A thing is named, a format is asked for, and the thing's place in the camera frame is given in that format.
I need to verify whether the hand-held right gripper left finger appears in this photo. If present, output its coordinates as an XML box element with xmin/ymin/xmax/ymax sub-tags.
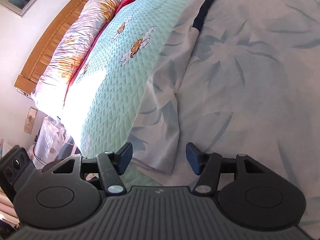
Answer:
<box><xmin>52</xmin><ymin>142</ymin><xmax>133</xmax><ymax>196</ymax></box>

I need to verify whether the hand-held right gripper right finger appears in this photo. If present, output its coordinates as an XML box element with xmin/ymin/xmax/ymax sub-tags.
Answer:
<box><xmin>186</xmin><ymin>142</ymin><xmax>265</xmax><ymax>195</ymax></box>

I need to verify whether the white blue floral t-shirt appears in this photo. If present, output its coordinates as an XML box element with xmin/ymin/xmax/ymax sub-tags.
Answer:
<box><xmin>125</xmin><ymin>0</ymin><xmax>320</xmax><ymax>232</ymax></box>

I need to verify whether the clear plastic storage bag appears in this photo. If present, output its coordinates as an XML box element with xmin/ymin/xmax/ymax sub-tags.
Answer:
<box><xmin>34</xmin><ymin>116</ymin><xmax>80</xmax><ymax>170</ymax></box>

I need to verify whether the green quilted bee bed cover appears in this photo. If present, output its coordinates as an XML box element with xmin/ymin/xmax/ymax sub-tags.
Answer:
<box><xmin>62</xmin><ymin>0</ymin><xmax>208</xmax><ymax>188</ymax></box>

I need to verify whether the floral pink quilt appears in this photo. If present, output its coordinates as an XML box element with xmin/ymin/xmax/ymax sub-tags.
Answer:
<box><xmin>31</xmin><ymin>0</ymin><xmax>153</xmax><ymax>110</ymax></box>

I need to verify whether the wooden headboard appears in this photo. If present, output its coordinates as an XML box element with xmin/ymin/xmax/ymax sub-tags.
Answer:
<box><xmin>14</xmin><ymin>0</ymin><xmax>105</xmax><ymax>95</ymax></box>

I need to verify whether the wall socket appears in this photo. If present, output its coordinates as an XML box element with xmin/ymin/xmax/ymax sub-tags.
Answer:
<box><xmin>24</xmin><ymin>107</ymin><xmax>38</xmax><ymax>134</ymax></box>

